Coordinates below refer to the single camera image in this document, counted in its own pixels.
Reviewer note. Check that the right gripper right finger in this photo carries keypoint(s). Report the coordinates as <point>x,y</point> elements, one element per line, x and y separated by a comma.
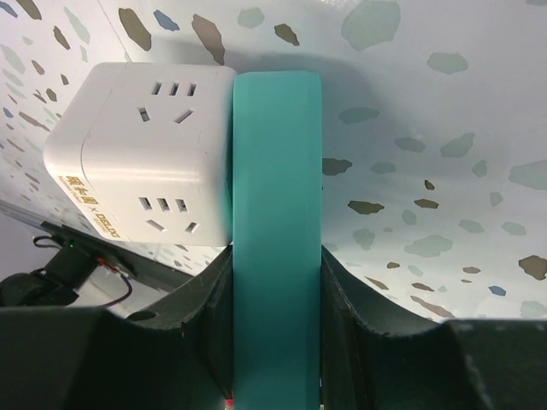
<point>376,354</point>

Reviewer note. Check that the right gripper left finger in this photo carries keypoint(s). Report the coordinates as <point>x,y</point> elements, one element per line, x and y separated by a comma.
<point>174,354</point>

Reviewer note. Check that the teal triangular socket adapter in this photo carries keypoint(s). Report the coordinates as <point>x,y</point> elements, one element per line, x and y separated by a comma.
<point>276,254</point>

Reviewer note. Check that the white cube adapter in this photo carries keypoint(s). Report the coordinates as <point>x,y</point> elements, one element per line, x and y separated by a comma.
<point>144,152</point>

